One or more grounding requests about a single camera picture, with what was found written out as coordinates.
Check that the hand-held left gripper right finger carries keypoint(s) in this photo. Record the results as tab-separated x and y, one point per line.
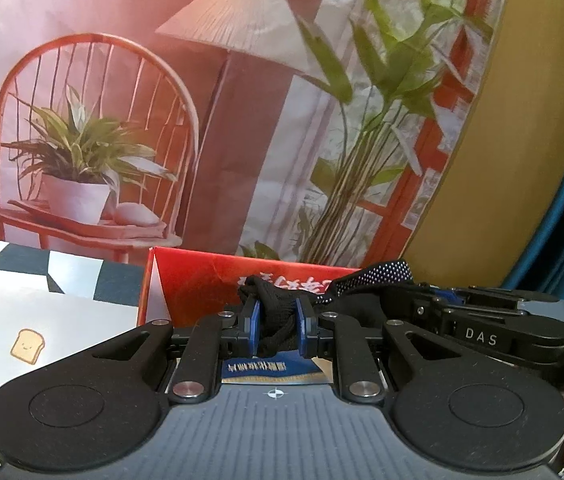
303	327

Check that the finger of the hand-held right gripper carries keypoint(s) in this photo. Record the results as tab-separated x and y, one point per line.
462	296

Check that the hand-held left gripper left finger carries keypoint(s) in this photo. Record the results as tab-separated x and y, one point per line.
252	327

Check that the black cloth with dotted band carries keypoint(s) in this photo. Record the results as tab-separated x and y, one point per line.
274	305

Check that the red strawberry cardboard box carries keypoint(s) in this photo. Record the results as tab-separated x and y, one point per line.
196	280

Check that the yellow wooden panel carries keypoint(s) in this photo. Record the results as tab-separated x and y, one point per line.
527	135

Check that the printed white tablecloth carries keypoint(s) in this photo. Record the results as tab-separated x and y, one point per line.
61	320

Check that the printed room backdrop cloth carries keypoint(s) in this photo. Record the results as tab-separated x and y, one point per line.
161	60

